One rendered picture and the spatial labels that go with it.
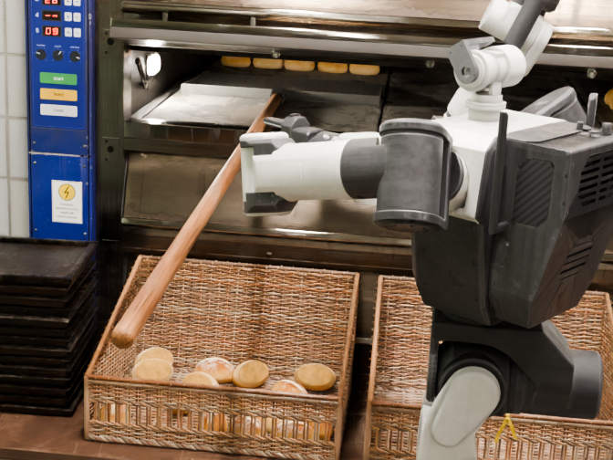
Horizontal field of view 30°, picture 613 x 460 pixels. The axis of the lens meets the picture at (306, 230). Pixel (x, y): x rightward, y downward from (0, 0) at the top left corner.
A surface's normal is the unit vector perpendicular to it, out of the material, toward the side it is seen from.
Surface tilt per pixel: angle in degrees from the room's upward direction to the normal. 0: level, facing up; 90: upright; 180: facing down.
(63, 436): 0
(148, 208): 70
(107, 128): 90
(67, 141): 90
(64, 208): 90
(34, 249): 0
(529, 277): 90
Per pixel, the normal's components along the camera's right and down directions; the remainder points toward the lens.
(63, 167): -0.10, 0.28
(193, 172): -0.07, -0.07
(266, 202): -0.54, 0.07
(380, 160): -0.52, -0.16
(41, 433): 0.05, -0.96
